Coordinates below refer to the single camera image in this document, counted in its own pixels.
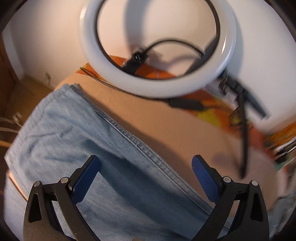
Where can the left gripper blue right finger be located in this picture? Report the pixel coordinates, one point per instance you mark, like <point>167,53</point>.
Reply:
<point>250,221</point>

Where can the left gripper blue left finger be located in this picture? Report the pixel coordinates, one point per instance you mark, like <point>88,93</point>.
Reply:
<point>41,222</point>

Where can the light blue denim pants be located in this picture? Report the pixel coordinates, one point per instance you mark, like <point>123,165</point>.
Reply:
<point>136,192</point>

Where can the peach pink blanket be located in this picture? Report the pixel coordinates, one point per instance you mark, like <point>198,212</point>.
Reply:
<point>173,134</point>

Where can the orange floral bed sheet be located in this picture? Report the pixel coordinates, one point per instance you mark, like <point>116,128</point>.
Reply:
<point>219,111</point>

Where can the white ring light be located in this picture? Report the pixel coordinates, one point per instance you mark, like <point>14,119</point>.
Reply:
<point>136,45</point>

